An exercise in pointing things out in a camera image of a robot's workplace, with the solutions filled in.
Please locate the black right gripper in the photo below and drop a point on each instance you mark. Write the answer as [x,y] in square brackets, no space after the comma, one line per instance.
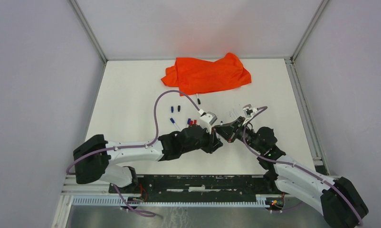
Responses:
[228,131]

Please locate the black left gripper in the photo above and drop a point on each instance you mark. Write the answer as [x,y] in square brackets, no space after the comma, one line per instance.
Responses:
[213,142]

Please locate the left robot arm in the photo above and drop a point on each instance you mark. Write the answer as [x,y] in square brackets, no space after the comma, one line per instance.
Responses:
[99,160]

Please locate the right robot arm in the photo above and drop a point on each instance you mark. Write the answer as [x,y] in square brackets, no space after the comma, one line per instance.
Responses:
[336,199]

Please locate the orange cloth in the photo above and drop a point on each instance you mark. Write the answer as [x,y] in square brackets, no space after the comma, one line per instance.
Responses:
[196,76]

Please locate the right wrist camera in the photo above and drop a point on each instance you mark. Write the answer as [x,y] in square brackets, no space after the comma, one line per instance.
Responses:
[249,111]

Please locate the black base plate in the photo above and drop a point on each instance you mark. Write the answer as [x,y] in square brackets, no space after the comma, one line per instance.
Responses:
[193,196]

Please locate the aluminium frame rail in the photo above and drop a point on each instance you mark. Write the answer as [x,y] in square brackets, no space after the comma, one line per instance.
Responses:
[256,184]

